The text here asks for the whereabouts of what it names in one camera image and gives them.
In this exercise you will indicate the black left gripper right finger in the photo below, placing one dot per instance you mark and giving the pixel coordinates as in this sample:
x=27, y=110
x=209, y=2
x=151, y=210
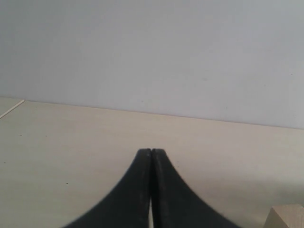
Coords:
x=174, y=204

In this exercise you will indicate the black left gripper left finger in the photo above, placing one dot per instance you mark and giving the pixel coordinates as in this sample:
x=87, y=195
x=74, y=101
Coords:
x=127, y=204

